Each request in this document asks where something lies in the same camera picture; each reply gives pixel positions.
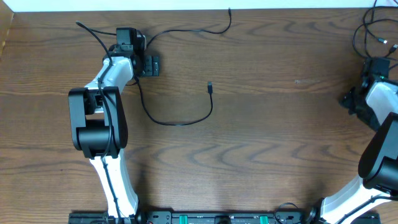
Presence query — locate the black USB cable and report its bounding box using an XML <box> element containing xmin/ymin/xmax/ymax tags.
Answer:
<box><xmin>351</xmin><ymin>0</ymin><xmax>398</xmax><ymax>62</ymax></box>
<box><xmin>133</xmin><ymin>7</ymin><xmax>233</xmax><ymax>127</ymax></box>

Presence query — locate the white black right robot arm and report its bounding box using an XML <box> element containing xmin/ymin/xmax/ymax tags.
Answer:
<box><xmin>306</xmin><ymin>58</ymin><xmax>397</xmax><ymax>224</ymax></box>

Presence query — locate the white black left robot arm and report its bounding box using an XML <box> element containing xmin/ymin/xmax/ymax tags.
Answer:
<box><xmin>68</xmin><ymin>27</ymin><xmax>148</xmax><ymax>223</ymax></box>

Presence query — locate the black left camera cable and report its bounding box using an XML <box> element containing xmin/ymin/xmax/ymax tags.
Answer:
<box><xmin>75</xmin><ymin>20</ymin><xmax>125</xmax><ymax>224</ymax></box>

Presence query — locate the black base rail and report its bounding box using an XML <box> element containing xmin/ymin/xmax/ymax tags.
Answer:
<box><xmin>68</xmin><ymin>211</ymin><xmax>381</xmax><ymax>224</ymax></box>

